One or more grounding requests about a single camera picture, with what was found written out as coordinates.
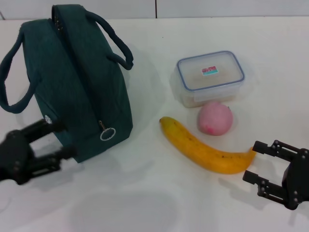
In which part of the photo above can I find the dark teal insulated lunch bag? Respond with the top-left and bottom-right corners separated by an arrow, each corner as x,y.
0,4 -> 134,164

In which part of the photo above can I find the clear plastic food container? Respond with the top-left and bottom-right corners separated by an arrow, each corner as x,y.
171,50 -> 246,108

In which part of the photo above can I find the yellow banana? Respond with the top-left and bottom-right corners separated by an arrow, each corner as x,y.
159,116 -> 257,175

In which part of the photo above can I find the pink toy peach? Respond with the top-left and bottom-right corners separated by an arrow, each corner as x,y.
197,101 -> 234,135

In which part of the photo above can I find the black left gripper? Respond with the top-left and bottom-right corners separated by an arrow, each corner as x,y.
0,119 -> 79,186

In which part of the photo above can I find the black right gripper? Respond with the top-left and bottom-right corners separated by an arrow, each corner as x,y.
242,139 -> 309,211

